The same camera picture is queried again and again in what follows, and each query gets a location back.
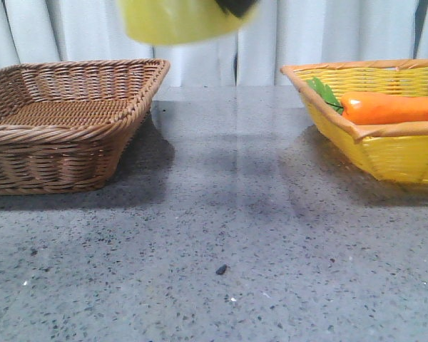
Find white curtain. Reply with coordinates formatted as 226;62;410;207
0;1;428;87

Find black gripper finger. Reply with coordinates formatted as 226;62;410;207
215;0;259;18

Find green carrot leaves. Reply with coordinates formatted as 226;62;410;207
306;77;344;115

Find yellow woven basket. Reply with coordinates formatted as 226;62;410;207
280;59;428;184

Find brown wicker basket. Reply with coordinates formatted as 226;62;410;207
0;58;170;195

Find yellow tape roll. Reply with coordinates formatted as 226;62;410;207
117;0;259;46

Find small black debris chip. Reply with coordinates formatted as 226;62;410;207
215;264;228;275

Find orange toy carrot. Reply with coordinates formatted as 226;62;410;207
340;92;428;125

